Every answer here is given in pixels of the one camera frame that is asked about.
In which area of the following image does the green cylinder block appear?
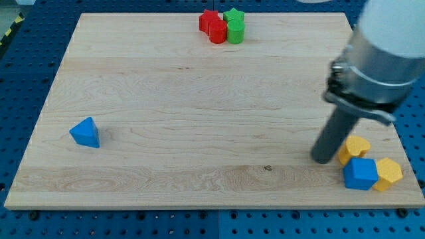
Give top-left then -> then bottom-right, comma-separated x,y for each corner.
227,19 -> 245,44

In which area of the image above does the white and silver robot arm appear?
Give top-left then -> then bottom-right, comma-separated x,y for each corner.
323,0 -> 424,125

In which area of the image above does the yellow hexagon block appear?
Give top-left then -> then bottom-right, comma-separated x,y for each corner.
373,157 -> 403,192

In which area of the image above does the light wooden board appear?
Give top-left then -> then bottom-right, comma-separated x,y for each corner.
5,13 -> 424,210

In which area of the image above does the red star block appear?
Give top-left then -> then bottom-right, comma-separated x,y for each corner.
199,9 -> 220,35

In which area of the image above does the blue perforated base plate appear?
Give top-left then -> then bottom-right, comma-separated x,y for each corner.
1,0 -> 424,238

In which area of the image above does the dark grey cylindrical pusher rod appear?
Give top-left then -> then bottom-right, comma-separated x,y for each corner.
311,108 -> 359,164

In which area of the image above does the blue triangle block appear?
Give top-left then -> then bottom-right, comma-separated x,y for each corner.
69,117 -> 100,148

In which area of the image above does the red cylinder block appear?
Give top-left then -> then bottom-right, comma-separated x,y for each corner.
209,19 -> 227,44

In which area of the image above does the blue cube block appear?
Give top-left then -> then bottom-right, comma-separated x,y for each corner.
343,157 -> 379,191

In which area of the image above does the yellow heart block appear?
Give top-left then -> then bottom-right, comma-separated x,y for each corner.
337,135 -> 371,165

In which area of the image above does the green star block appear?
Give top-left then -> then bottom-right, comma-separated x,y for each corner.
223,8 -> 244,22

